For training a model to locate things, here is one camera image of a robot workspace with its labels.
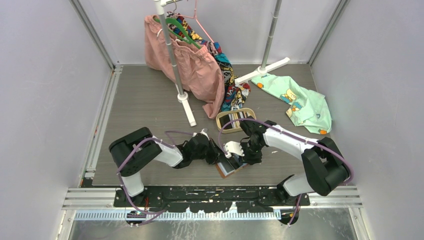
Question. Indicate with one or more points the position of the green clothes hanger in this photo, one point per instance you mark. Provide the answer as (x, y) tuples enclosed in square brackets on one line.
[(181, 33)]

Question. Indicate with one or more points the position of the brown leather card holder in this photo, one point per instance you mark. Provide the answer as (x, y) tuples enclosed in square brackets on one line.
[(225, 175)]

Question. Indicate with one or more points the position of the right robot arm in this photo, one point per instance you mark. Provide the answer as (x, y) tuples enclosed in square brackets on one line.
[(323, 164)]

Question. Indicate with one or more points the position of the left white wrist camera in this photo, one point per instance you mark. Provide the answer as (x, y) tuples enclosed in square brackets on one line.
[(204, 132)]

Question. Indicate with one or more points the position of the white clothes rack right post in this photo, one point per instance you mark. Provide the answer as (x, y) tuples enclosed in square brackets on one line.
[(264, 68)]

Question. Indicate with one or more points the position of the mint cartoon print cloth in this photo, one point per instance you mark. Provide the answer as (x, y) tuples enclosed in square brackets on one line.
[(307, 108)]

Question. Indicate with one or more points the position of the pink wire hanger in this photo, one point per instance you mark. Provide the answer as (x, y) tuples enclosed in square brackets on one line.
[(195, 17)]

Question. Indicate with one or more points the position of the beige oval card tray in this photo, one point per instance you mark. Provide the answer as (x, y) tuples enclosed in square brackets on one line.
[(228, 112)]

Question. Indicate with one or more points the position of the striped credit cards stack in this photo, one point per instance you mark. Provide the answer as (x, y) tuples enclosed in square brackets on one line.
[(225, 118)]

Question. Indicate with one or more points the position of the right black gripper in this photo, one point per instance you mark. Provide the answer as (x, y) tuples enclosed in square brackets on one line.
[(250, 159)]

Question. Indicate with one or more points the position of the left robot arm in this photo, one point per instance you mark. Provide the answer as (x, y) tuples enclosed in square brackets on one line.
[(134, 151)]

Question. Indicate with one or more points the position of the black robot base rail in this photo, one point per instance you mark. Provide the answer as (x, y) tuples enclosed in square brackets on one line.
[(215, 199)]

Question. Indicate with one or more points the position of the white clothes rack post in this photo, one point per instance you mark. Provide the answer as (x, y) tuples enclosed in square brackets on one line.
[(182, 96), (264, 68)]

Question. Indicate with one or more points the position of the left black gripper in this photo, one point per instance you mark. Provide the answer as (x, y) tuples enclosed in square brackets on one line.
[(216, 151)]

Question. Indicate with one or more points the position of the white clothes rack left post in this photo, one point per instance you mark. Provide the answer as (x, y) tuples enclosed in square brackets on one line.
[(182, 96)]

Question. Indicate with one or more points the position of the colourful comic print garment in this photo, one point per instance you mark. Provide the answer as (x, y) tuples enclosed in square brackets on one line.
[(235, 94)]

